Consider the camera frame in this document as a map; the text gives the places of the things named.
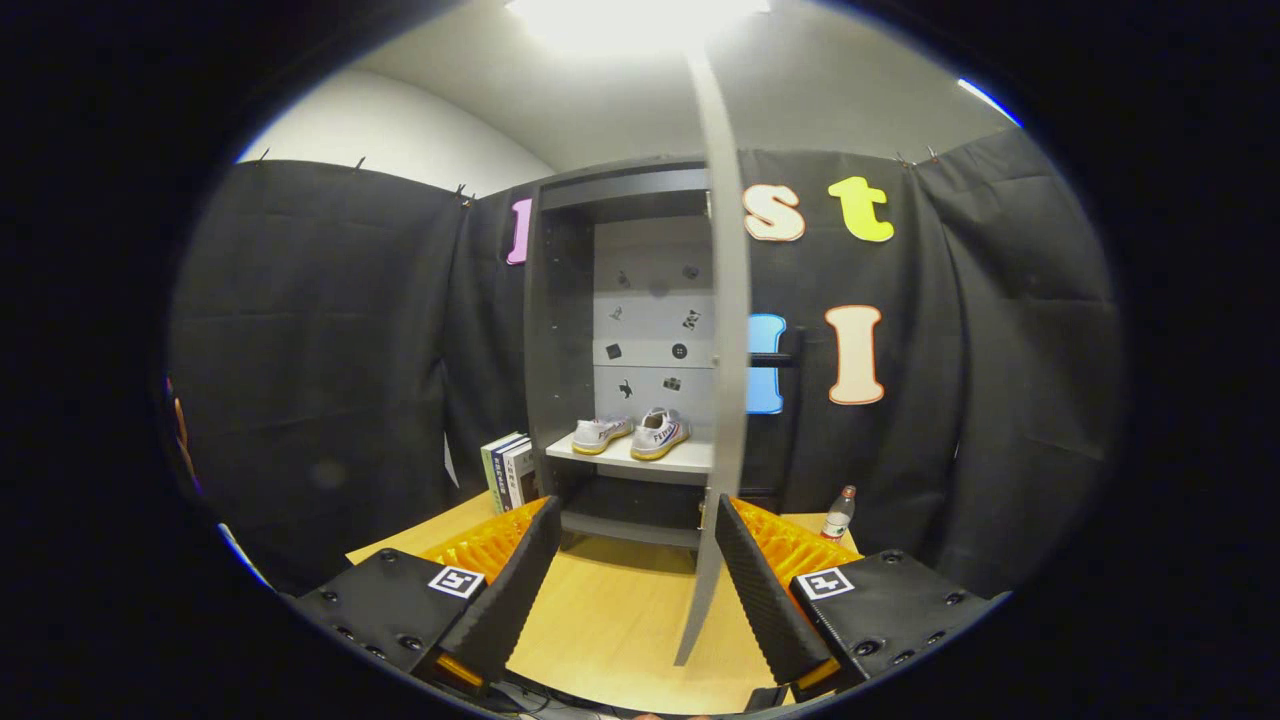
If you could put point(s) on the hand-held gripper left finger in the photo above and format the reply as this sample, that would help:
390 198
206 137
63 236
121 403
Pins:
515 600

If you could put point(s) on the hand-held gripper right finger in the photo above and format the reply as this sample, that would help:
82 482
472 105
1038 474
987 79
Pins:
765 600

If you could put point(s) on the white shoe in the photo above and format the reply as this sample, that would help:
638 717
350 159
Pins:
598 433
660 435

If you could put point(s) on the dark grey shoe cabinet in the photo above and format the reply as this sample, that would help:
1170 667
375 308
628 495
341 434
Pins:
560 330

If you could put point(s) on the red cap bottle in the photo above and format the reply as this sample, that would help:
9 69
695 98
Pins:
838 520

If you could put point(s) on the white spine book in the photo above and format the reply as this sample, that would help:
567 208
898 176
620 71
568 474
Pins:
522 475

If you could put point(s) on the blue spine book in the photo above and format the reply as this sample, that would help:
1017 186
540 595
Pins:
507 472

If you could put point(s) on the green spine book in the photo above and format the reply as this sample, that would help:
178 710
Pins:
492 470

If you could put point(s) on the ceiling light strip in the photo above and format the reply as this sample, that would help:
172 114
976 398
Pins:
985 98

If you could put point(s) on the ceiling light panel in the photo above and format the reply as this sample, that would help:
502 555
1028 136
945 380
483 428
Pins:
630 20

